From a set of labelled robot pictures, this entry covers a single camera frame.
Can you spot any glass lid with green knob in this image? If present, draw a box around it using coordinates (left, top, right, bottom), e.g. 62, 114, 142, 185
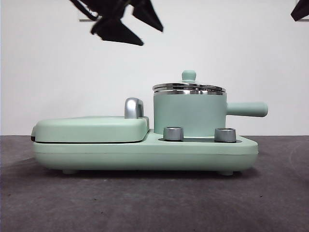
152, 70, 226, 94

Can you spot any green griddle cover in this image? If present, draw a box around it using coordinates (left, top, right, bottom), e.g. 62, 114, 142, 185
30, 116, 150, 144

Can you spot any silver control knob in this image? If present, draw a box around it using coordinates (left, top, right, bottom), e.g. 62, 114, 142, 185
214, 127, 237, 143
163, 126, 184, 141

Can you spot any green breakfast maker base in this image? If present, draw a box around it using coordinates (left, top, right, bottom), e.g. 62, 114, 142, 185
32, 129, 259, 175

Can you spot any chrome cover handle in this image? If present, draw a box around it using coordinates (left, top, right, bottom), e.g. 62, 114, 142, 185
124, 97, 145, 119

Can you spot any green pot with handle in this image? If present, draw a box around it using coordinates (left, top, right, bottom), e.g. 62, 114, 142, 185
153, 89, 268, 137

